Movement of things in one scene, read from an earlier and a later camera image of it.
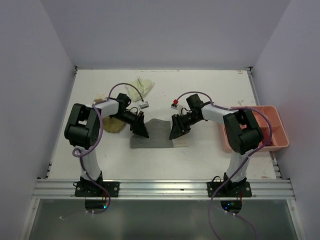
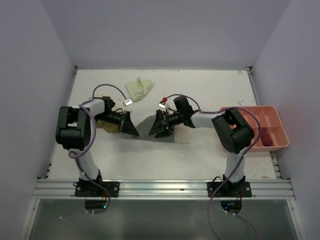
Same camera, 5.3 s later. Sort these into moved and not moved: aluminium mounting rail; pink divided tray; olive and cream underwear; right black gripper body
Moved: right black gripper body
Not moved: pink divided tray; aluminium mounting rail; olive and cream underwear
